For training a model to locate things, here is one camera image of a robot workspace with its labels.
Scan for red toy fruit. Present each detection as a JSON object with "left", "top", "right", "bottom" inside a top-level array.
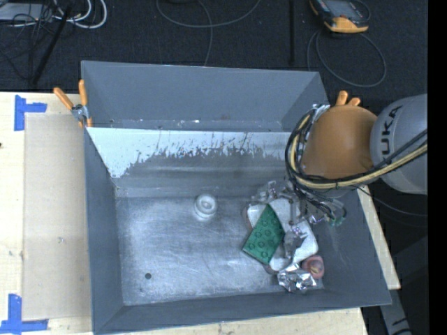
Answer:
[{"left": 301, "top": 255, "right": 325, "bottom": 280}]

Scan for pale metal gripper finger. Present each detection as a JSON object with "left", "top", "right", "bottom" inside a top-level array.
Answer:
[
  {"left": 283, "top": 232, "right": 302, "bottom": 260},
  {"left": 291, "top": 225, "right": 310, "bottom": 245}
]

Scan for grey metal bin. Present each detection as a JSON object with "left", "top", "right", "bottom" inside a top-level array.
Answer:
[{"left": 80, "top": 60, "right": 393, "bottom": 335}]

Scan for crumpled silver foil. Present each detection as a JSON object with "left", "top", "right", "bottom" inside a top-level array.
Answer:
[{"left": 277, "top": 264, "right": 318, "bottom": 293}]

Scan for clear glass cup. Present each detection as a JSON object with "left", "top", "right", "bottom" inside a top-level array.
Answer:
[{"left": 193, "top": 193, "right": 219, "bottom": 223}]

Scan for dark green flat block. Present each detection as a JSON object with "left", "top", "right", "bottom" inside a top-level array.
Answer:
[{"left": 242, "top": 203, "right": 286, "bottom": 265}]

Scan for pale wood board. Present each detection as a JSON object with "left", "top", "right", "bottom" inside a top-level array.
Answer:
[{"left": 21, "top": 112, "right": 93, "bottom": 322}]

